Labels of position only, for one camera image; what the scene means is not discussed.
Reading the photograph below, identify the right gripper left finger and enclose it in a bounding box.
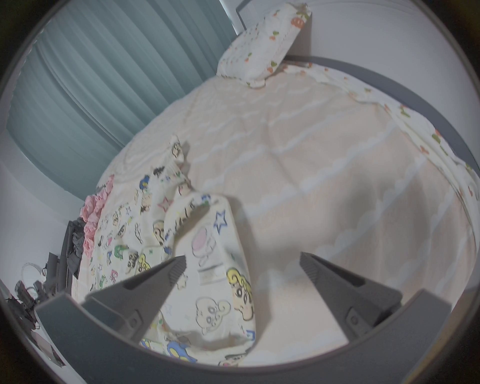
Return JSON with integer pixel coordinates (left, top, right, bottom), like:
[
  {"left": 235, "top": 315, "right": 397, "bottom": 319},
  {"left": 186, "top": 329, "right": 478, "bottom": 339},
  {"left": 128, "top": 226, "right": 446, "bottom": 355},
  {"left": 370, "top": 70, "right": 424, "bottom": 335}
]
[{"left": 80, "top": 255, "right": 187, "bottom": 344}]

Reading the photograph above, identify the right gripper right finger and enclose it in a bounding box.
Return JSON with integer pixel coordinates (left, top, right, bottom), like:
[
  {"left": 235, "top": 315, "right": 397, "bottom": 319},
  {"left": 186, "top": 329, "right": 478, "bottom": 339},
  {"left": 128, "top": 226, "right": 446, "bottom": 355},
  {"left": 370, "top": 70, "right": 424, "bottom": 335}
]
[{"left": 299, "top": 252, "right": 404, "bottom": 340}]

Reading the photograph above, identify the white printed pyjama top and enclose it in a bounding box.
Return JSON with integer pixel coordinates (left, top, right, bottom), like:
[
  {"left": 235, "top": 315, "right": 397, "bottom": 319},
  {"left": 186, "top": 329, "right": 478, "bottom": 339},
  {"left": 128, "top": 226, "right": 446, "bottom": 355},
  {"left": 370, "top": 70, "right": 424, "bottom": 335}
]
[{"left": 90, "top": 135, "right": 259, "bottom": 366}]

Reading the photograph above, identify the pile of dark clothes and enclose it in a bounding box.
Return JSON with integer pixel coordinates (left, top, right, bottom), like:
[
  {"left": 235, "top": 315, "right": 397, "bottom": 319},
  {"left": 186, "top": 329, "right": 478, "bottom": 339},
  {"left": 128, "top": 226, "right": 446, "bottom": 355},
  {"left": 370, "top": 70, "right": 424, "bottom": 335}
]
[{"left": 62, "top": 217, "right": 89, "bottom": 280}]

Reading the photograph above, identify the pink garment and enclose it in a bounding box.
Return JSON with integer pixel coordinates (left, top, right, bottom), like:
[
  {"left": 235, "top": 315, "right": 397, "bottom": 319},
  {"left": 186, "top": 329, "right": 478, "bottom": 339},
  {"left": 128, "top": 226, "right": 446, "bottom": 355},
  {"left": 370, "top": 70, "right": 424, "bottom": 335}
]
[{"left": 83, "top": 174, "right": 115, "bottom": 257}]

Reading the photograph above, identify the bed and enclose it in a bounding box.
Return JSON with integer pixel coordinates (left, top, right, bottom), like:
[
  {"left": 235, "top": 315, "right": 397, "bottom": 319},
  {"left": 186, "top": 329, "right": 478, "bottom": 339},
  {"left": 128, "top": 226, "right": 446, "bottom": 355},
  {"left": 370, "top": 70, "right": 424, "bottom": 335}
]
[{"left": 71, "top": 0, "right": 480, "bottom": 366}]

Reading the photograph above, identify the blue-green curtain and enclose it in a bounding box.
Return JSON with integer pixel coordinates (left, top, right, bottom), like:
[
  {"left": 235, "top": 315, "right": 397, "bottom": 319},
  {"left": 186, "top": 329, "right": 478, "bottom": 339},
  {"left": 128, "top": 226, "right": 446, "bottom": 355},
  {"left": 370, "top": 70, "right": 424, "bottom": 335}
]
[
  {"left": 35, "top": 0, "right": 241, "bottom": 151},
  {"left": 7, "top": 41, "right": 126, "bottom": 201}
]

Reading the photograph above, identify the white printed pillow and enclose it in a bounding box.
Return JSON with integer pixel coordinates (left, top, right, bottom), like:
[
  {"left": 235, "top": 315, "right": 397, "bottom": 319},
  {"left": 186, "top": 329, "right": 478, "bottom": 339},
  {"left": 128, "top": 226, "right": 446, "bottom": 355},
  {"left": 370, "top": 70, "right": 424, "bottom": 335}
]
[{"left": 217, "top": 2, "right": 313, "bottom": 89}]

